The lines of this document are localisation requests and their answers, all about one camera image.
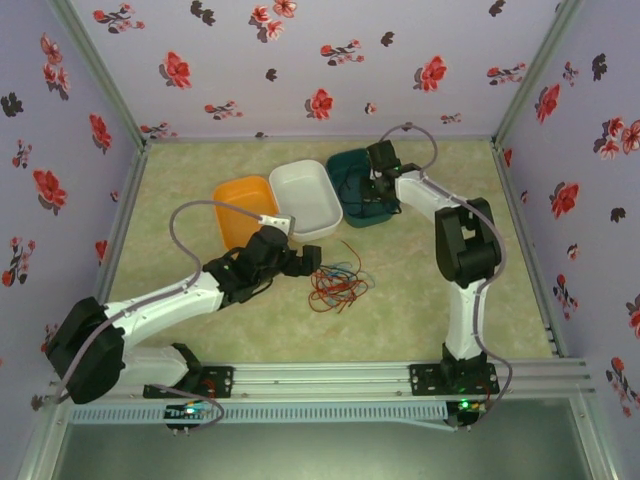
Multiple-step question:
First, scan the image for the aluminium side rail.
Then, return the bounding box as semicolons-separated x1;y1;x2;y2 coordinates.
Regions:
74;144;151;364
492;142;569;359

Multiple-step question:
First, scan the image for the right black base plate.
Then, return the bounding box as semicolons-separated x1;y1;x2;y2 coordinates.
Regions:
408;363;500;396

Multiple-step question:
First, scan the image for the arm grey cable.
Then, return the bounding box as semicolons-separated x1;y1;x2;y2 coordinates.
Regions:
379;122;515;432
47;199;264;431

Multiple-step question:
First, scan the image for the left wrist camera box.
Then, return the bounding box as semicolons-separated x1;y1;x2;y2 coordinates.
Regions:
258;213;297;239

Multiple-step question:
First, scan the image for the teal plastic bin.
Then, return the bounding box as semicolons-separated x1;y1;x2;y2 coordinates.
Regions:
325;148;402;229

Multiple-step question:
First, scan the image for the grey metal sheet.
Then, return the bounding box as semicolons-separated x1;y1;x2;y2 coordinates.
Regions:
49;422;599;480

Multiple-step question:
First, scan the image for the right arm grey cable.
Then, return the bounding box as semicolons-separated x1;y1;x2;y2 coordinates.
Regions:
379;122;515;432

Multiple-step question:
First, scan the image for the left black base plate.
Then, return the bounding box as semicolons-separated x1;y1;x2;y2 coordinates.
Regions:
143;366;235;399

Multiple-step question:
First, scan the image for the orange plastic bin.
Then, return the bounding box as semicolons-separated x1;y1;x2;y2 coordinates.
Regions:
211;175;281;251

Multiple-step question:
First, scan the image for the white plastic bin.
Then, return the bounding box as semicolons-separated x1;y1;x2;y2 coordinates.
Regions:
268;159;344;244

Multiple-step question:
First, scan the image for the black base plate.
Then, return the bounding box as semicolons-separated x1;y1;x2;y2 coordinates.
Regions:
143;366;235;399
408;363;500;396

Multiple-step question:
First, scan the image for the aluminium lower frame bar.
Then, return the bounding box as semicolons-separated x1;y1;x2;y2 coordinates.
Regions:
17;399;71;480
569;394;621;480

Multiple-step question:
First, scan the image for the thin black cable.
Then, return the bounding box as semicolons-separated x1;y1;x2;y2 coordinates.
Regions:
338;167;404;221

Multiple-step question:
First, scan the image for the left arm grey cable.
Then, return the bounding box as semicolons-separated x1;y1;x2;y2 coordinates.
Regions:
47;199;264;431

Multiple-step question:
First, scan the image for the aluminium corner post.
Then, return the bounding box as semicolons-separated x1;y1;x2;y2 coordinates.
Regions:
47;0;151;149
492;0;586;146

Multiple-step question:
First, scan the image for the thin red cable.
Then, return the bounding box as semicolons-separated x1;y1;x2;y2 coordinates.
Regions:
309;239;375;315

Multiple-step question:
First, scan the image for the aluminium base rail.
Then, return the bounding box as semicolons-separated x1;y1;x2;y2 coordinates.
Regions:
49;363;594;399

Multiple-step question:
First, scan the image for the white slotted cable duct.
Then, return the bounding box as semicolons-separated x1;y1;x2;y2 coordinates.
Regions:
67;402;449;424

